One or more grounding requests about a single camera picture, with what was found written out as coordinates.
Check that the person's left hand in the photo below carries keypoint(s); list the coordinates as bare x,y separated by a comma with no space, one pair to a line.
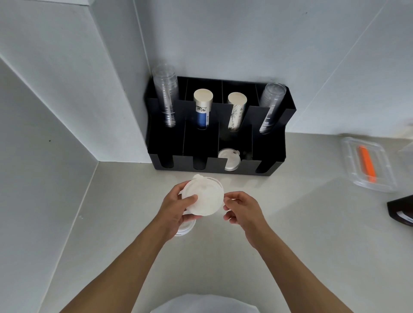
171,211

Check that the person's right hand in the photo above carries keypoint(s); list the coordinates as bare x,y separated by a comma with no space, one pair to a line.
250,214

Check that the person's right thumb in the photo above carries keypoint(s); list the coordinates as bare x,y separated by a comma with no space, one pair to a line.
234,205

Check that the person's left thumb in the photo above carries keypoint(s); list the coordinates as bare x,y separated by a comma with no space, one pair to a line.
190,200

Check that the white plastic cup lid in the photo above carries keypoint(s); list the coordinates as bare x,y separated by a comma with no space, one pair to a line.
208,195

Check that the stack of white cup lids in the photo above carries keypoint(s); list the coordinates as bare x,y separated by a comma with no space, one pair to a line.
186,228

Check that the person's right forearm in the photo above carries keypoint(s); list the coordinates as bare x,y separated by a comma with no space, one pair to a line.
290,274

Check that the person's left forearm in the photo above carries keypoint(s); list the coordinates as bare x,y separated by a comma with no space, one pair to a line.
125,267

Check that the row of white cup lids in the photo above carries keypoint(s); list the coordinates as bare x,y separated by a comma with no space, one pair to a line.
229,159

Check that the black cup organizer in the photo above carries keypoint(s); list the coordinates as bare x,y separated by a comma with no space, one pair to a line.
167,145

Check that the stack of blue paper cups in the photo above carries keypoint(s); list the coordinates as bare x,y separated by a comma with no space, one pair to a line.
202,113

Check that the stack of printed paper cups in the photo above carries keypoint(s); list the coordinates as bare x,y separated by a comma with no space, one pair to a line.
236,113

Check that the white shirt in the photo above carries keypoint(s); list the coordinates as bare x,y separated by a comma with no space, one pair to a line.
209,304

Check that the short stack of clear cups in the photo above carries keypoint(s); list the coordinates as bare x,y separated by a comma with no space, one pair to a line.
271,106

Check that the tall stack of clear cups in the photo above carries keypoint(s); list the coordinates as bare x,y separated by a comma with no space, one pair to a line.
166,93

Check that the clear plastic container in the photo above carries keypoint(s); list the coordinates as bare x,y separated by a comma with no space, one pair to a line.
385,171

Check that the dark brown box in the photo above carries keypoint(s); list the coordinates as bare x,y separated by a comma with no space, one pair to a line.
401,209

